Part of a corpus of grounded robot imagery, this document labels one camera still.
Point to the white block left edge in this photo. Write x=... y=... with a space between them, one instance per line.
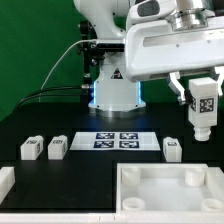
x=7 y=180

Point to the white front rail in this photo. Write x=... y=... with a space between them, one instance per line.
x=142 y=218

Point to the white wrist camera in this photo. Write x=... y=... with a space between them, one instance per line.
x=149 y=10

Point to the white square tabletop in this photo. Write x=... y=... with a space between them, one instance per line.
x=169 y=187

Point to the white marker sheet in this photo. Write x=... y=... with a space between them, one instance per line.
x=131 y=141

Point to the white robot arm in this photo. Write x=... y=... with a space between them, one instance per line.
x=114 y=93

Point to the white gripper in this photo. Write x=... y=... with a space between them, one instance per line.
x=153 y=49

